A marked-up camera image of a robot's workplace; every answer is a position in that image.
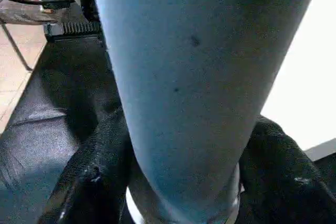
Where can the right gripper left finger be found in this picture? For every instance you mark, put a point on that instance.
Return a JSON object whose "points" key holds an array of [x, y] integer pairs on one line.
{"points": [[92, 177]]}

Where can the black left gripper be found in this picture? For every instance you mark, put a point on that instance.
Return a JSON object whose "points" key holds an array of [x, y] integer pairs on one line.
{"points": [[79, 27]]}

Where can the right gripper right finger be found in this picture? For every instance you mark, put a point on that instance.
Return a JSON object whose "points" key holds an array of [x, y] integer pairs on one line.
{"points": [[283, 177]]}

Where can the white plastic table top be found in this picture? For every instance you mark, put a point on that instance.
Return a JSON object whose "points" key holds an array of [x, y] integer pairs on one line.
{"points": [[304, 87]]}

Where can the white plastic table leg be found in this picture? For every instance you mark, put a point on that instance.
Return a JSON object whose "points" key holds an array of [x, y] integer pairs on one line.
{"points": [[205, 77]]}

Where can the black table mat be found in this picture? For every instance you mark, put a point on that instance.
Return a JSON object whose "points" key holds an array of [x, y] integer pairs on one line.
{"points": [[47, 129]]}

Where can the black metal table leg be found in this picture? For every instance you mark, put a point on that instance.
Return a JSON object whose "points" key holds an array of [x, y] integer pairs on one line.
{"points": [[14, 48]]}

